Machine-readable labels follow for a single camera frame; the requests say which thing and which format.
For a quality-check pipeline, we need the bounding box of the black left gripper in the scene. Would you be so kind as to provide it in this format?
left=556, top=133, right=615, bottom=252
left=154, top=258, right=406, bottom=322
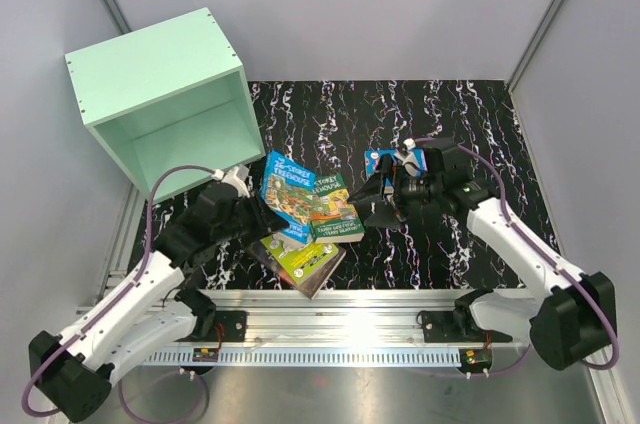
left=212, top=189, right=289, bottom=244

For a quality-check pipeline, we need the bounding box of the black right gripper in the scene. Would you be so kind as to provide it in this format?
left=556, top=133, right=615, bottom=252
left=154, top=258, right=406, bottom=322
left=347, top=154, right=443, bottom=230

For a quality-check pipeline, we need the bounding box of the blue 26-storey treehouse book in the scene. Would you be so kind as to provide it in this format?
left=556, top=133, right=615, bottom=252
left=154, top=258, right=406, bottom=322
left=261, top=151, right=316, bottom=249

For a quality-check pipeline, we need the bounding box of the green 104-storey treehouse book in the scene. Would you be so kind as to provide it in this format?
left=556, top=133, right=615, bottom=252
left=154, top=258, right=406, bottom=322
left=311, top=174, right=365, bottom=244

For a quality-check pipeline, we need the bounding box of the lime green paperback book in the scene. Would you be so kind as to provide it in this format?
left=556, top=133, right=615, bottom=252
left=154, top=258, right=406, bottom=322
left=259, top=237, right=339, bottom=284

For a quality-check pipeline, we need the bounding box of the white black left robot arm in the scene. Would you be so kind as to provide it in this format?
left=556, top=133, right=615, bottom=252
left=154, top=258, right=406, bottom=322
left=27, top=181, right=288, bottom=423

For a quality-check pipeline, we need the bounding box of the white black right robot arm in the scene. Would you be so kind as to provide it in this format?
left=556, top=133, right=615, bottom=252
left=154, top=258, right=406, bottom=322
left=348, top=138, right=620, bottom=371

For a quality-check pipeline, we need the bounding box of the blue cartoon cover book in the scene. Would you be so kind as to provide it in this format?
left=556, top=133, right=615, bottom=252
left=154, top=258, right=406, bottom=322
left=364, top=149, right=400, bottom=178

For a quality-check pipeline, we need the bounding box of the dark tale two cities book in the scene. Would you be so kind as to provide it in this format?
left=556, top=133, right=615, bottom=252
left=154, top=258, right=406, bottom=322
left=245, top=241, right=346, bottom=299

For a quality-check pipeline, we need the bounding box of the left small circuit board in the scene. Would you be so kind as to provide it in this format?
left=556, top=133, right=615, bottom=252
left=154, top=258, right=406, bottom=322
left=192, top=348, right=219, bottom=363

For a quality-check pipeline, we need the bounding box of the small circuit board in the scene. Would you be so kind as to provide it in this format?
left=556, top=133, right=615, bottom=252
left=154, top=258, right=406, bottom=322
left=192, top=348, right=219, bottom=363
left=461, top=349, right=493, bottom=367

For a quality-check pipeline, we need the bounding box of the mint green open cabinet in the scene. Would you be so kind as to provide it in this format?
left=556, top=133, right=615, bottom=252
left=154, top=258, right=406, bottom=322
left=65, top=8, right=265, bottom=202

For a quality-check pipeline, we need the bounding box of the right small circuit board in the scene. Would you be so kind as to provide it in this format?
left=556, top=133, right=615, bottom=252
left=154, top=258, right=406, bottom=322
left=461, top=349, right=493, bottom=367

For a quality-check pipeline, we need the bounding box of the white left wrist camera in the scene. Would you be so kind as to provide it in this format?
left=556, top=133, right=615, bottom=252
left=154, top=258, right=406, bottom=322
left=211, top=164, right=250, bottom=197

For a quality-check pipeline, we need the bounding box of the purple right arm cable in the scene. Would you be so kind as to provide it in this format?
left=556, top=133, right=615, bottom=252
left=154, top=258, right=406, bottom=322
left=412, top=136, right=619, bottom=379

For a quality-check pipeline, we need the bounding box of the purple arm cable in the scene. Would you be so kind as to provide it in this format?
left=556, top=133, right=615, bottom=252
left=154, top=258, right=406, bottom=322
left=412, top=136, right=619, bottom=379
left=21, top=164, right=221, bottom=422

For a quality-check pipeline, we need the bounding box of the aluminium mounting rail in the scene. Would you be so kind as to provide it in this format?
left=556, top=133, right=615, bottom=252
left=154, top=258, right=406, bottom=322
left=74, top=271, right=551, bottom=351

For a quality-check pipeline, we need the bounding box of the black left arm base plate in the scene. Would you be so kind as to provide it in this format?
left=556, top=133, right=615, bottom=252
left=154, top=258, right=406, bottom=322
left=188, top=310, right=248, bottom=343

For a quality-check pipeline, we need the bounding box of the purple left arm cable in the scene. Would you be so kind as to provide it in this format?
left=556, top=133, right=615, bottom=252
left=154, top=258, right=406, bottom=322
left=21, top=164, right=221, bottom=422

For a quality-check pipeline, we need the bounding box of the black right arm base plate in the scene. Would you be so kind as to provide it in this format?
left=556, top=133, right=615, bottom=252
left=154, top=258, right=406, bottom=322
left=416, top=310, right=513, bottom=344

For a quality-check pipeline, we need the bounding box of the white slotted cable duct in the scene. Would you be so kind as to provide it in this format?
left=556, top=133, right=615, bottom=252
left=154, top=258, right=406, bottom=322
left=143, top=346, right=461, bottom=368

